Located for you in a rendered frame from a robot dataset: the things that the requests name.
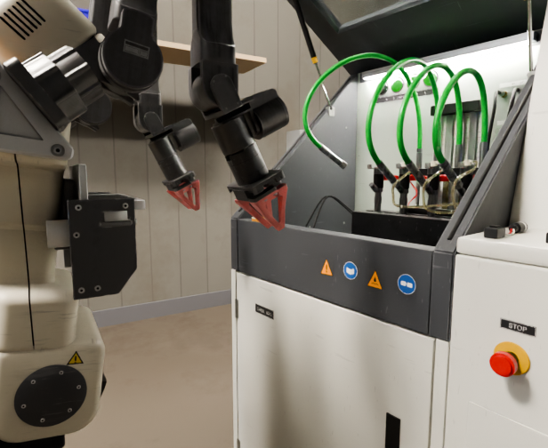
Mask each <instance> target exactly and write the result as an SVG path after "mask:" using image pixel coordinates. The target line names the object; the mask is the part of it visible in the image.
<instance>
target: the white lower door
mask: <svg viewBox="0 0 548 448"><path fill-rule="evenodd" d="M235 318H236V319H237V321H238V439H237V448H431V417H432V401H433V385H434V369H435V353H436V339H437V338H434V337H432V336H431V335H428V334H424V333H421V332H417V331H414V330H411V329H408V328H406V327H404V326H401V325H398V324H394V323H391V322H388V321H385V320H382V319H380V318H377V317H374V316H370V315H367V314H364V313H361V312H358V311H356V310H353V309H350V308H346V307H344V306H341V305H338V304H335V303H333V302H330V301H327V300H322V299H320V298H317V297H314V296H311V295H309V294H306V293H303V292H298V291H296V290H294V289H291V288H288V287H285V286H283V285H280V284H275V283H272V282H270V281H267V280H264V279H261V278H259V277H256V276H251V275H248V274H246V273H243V272H240V271H239V272H237V298H236V299H235Z"/></svg>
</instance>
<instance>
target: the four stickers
mask: <svg viewBox="0 0 548 448"><path fill-rule="evenodd" d="M320 274H321V275H326V276H333V260H331V259H326V258H320ZM343 278H347V279H350V280H354V281H358V263H357V262H352V261H347V260H344V261H343ZM416 278H417V276H411V275H409V274H405V273H401V272H398V282H397V292H401V293H404V294H406V295H410V296H413V297H415V288H416ZM367 286H368V287H372V288H375V289H378V290H381V291H382V290H383V271H381V270H377V269H373V268H367Z"/></svg>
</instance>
